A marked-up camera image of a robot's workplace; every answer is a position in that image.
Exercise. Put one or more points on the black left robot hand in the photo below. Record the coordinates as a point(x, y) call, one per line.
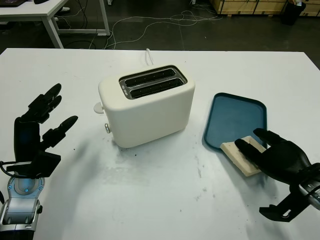
point(26, 140)

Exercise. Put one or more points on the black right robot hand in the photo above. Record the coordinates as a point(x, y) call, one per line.
point(285, 160)

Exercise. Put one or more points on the pale bread slice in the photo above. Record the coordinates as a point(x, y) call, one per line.
point(235, 157)

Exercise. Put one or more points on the blue plastic tray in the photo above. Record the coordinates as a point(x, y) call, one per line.
point(232, 117)

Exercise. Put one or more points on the white toaster lever knob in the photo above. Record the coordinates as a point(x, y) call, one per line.
point(97, 108)

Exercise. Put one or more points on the cream two-slot toaster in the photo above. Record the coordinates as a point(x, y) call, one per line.
point(150, 112)

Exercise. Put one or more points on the white office desk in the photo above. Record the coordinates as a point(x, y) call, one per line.
point(30, 10)

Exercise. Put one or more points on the white shoe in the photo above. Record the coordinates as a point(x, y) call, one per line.
point(65, 9)

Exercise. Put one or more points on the dark laptop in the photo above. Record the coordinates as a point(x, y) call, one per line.
point(11, 3)

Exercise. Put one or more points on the small wooden crate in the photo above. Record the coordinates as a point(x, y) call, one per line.
point(312, 7)

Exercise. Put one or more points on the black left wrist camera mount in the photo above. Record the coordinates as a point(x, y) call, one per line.
point(46, 163)

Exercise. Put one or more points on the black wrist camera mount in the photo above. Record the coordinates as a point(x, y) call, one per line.
point(280, 212)
point(46, 163)

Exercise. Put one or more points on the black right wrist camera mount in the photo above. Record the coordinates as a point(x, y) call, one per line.
point(280, 212)

